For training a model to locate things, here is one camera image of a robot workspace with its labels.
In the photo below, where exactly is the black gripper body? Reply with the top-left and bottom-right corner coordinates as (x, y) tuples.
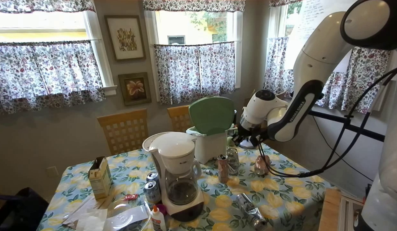
(232, 123), (266, 147)

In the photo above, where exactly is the brown orange can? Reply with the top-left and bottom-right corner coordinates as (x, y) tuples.
(217, 155), (229, 183)

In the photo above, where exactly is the clear silver can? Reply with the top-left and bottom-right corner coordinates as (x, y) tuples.
(236, 192), (267, 228)

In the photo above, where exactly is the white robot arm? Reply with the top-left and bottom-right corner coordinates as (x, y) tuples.
(234, 0), (397, 231)

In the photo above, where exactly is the green white trash bin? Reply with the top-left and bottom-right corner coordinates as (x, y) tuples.
(186, 96), (235, 163)

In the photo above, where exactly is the lemon print tablecloth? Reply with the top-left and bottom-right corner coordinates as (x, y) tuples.
(38, 145), (330, 231)

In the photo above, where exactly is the wooden chair right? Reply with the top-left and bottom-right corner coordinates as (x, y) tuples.
(167, 105), (193, 132)

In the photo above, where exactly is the wooden chair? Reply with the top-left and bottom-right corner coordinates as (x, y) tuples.
(167, 105), (193, 132)
(98, 109), (149, 154)

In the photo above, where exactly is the white coffee maker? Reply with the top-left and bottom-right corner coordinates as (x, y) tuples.
(143, 131), (204, 222)

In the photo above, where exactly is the glass coffee carafe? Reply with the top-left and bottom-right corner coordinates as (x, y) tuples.
(167, 162), (202, 205)

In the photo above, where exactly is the floral curtain middle window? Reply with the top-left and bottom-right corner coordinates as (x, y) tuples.
(154, 41), (236, 105)

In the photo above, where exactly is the floral curtain window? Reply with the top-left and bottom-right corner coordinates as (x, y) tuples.
(263, 37), (392, 112)
(154, 41), (236, 105)
(0, 40), (105, 115)

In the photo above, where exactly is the floral curtain right window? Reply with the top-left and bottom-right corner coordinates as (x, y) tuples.
(263, 37), (392, 112)

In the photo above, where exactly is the blue soda can rear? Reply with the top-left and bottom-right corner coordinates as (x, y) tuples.
(146, 172), (159, 182)

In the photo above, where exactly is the blue soda can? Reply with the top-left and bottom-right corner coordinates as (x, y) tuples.
(146, 172), (159, 182)
(144, 181), (161, 204)

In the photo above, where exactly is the blue soda can front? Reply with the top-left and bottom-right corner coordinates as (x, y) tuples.
(144, 181), (161, 204)

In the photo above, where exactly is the framed flower picture lower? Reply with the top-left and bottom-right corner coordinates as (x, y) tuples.
(118, 72), (152, 106)

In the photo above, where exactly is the white glue bottle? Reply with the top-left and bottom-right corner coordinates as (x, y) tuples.
(150, 207), (167, 231)

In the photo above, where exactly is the wooden chair left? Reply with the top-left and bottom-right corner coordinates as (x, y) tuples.
(98, 109), (149, 154)

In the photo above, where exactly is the floral valance middle window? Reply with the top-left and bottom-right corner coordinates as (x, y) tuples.
(143, 0), (245, 13)

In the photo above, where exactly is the floral valance window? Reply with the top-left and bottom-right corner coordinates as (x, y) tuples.
(143, 0), (245, 13)
(0, 0), (95, 13)

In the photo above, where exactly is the framed botanical picture upper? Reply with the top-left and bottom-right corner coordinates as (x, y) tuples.
(105, 15), (145, 60)

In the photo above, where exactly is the clear plastic bag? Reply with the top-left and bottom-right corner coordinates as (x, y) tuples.
(62, 200), (149, 231)

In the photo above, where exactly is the floral curtain left window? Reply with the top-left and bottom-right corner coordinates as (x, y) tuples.
(0, 40), (105, 115)

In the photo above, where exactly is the black bag on floor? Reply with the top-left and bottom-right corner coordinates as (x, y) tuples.
(0, 187), (49, 231)

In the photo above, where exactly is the floral valance left window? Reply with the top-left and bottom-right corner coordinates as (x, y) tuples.
(0, 0), (95, 13)

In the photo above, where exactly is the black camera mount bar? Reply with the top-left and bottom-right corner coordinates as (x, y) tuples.
(310, 110), (385, 142)

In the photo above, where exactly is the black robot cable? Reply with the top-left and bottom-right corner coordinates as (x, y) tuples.
(257, 63), (397, 178)

